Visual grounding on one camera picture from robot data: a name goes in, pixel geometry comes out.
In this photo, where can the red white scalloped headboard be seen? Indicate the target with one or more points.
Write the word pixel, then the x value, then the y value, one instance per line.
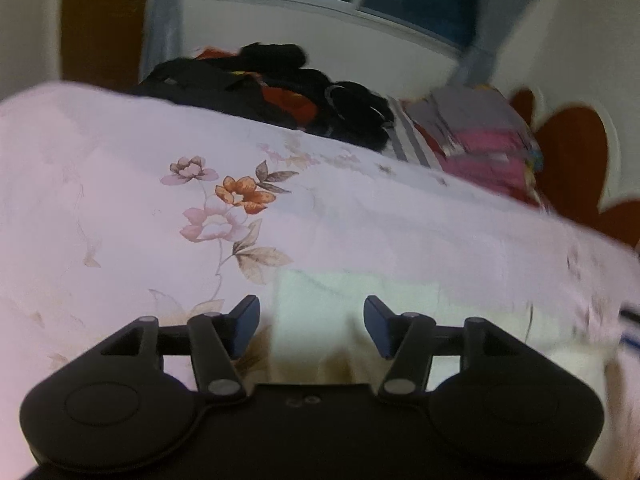
pixel 575 160

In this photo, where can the grey curtain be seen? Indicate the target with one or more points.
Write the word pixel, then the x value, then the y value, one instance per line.
pixel 495 25
pixel 162 25

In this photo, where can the white knit sweater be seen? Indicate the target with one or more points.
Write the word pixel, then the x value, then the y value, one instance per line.
pixel 330 300

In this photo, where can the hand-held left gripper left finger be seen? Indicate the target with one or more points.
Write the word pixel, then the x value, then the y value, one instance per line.
pixel 245 325

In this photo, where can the brown wooden door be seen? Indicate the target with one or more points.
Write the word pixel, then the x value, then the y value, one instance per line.
pixel 100 25

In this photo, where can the pink floral bed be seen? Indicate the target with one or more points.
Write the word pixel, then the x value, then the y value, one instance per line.
pixel 100 185

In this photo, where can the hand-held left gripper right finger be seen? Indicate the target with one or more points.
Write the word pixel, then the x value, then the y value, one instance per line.
pixel 377 325

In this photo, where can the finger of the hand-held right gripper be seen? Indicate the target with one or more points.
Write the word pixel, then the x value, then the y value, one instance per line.
pixel 632 342

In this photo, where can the grey white striped pillow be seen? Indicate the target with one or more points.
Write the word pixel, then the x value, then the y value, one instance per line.
pixel 410 145

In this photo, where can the sliding glass window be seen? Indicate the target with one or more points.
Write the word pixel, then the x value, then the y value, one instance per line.
pixel 415 0

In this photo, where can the stack of folded clothes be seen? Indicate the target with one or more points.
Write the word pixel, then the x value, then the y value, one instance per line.
pixel 475 150

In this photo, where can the pile of dark clothes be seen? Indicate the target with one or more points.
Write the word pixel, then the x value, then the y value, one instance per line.
pixel 210 85

